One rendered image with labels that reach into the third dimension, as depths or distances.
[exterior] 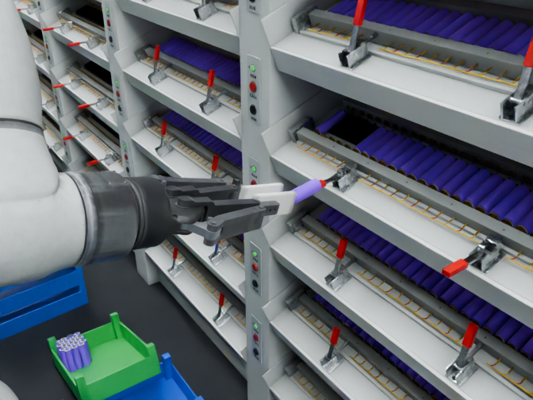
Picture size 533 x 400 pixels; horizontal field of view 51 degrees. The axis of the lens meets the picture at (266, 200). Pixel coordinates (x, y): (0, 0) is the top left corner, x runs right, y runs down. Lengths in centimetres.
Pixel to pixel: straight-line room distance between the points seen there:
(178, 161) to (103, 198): 95
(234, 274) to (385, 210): 60
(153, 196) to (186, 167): 87
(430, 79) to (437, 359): 41
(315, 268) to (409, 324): 21
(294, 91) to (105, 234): 58
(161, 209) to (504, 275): 43
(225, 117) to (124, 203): 68
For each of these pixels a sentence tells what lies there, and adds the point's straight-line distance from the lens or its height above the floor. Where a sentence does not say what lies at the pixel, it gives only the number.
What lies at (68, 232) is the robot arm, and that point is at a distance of 51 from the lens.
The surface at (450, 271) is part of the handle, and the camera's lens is 71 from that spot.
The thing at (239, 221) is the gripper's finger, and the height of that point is 84.
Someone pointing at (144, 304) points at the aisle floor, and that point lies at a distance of 187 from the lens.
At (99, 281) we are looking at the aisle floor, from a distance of 201.
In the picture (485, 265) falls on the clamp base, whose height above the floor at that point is 75.
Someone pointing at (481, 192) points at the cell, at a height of 79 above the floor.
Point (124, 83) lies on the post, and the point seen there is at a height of 69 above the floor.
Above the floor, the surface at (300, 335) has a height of 35.
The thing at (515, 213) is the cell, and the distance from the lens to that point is 80.
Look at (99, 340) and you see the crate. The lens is 175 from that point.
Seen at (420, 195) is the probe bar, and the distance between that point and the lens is 84.
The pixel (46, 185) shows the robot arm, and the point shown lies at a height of 94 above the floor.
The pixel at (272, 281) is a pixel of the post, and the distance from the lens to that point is 119.
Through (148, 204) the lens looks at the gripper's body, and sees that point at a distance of 56.
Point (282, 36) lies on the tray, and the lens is 98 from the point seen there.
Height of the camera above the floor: 115
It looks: 28 degrees down
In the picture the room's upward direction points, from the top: straight up
